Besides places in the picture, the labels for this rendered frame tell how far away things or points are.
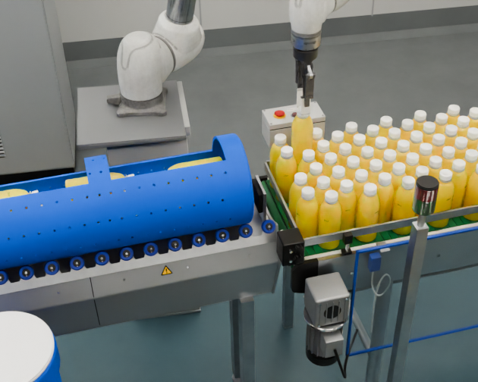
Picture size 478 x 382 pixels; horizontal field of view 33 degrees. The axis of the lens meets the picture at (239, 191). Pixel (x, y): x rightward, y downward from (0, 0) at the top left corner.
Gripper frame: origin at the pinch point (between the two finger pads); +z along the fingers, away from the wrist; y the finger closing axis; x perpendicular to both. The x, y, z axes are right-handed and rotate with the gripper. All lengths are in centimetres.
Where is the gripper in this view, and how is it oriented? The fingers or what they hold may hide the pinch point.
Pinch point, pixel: (303, 101)
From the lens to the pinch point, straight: 255.4
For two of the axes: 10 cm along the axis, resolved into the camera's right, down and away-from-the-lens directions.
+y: 2.4, 6.1, -7.5
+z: 0.2, 7.7, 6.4
